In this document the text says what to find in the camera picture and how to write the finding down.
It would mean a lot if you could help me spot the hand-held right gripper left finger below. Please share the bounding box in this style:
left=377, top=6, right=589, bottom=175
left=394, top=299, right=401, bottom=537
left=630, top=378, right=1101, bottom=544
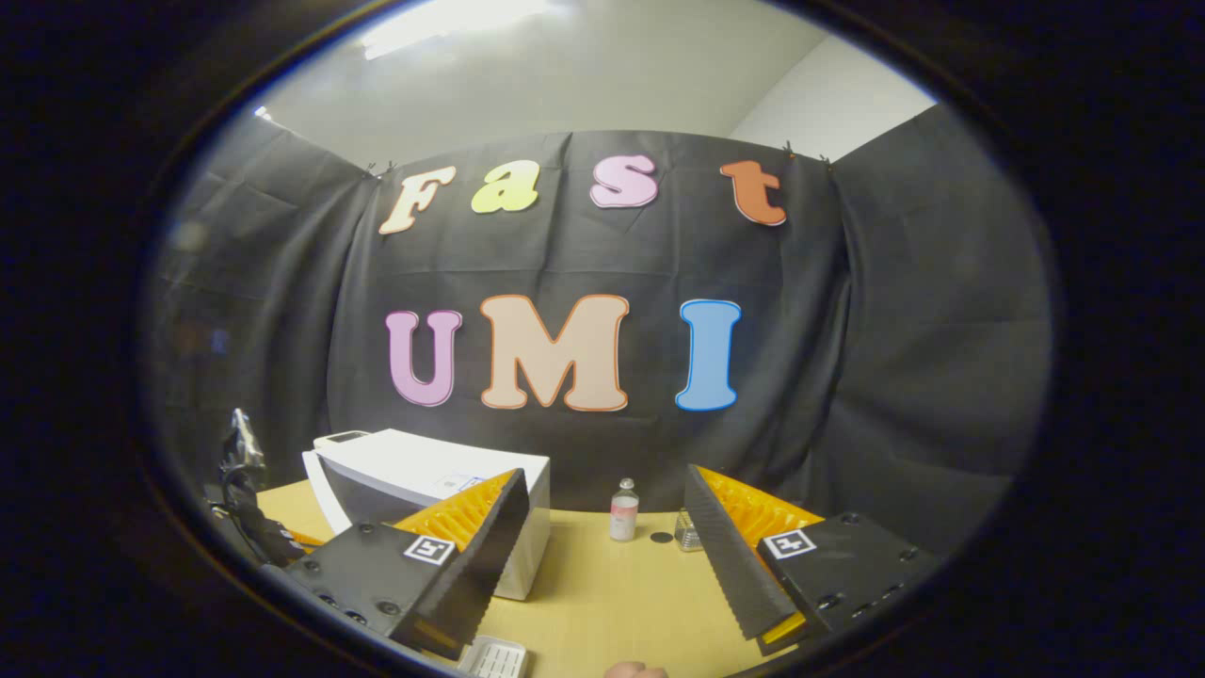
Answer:
left=281, top=467, right=531, bottom=661

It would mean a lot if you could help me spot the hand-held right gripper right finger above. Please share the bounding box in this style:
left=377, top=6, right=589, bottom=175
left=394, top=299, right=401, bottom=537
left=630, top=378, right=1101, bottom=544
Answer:
left=683, top=463, right=944, bottom=658

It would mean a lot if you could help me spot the white microwave oven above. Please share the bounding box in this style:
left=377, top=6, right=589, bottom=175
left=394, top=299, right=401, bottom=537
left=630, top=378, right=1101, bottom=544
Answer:
left=301, top=428, right=552, bottom=602

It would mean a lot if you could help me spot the white food tray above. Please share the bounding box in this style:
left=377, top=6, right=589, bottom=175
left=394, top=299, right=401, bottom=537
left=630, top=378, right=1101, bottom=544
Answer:
left=458, top=636, right=529, bottom=678

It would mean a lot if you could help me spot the small pink label bottle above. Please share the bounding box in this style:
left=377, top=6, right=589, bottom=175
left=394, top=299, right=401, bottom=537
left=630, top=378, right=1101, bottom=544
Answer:
left=608, top=477, right=642, bottom=543

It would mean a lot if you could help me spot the black backdrop cloth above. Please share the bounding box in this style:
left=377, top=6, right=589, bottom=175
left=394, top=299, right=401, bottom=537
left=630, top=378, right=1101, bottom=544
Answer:
left=141, top=104, right=1053, bottom=566

